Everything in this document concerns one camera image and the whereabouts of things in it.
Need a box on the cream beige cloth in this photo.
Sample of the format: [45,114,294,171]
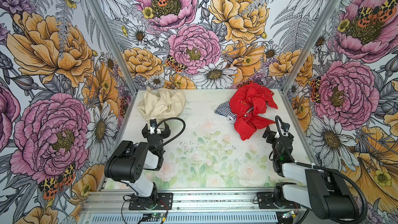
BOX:
[138,88,186,121]

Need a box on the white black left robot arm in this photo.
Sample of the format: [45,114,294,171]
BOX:
[104,120,171,210]

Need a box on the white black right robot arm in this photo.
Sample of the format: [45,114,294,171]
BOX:
[263,127,368,224]

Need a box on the red cloth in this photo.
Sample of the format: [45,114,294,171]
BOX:
[229,83,278,141]

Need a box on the blue white striped cloth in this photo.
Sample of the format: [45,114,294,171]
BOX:
[215,101,237,123]

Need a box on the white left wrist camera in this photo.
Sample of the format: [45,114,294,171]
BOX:
[149,119,158,134]

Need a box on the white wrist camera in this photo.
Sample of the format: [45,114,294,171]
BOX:
[278,121,290,136]
[149,119,158,134]

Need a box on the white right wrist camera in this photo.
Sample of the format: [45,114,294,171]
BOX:
[278,121,290,136]

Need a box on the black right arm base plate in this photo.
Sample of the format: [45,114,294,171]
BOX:
[252,192,300,209]

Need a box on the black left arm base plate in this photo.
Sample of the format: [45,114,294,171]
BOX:
[129,193,174,211]

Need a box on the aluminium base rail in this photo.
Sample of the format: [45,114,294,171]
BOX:
[80,188,312,214]

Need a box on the white perforated cable duct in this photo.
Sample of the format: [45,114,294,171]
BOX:
[86,212,278,224]

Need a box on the black corrugated right cable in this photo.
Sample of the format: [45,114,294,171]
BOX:
[275,114,368,224]

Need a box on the aluminium corner post left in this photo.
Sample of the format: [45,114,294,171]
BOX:
[86,0,138,96]

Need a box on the aluminium corner post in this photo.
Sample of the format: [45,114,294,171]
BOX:
[86,0,138,96]
[282,0,341,93]

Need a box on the aluminium corner post right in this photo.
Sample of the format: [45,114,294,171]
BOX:
[282,0,341,93]

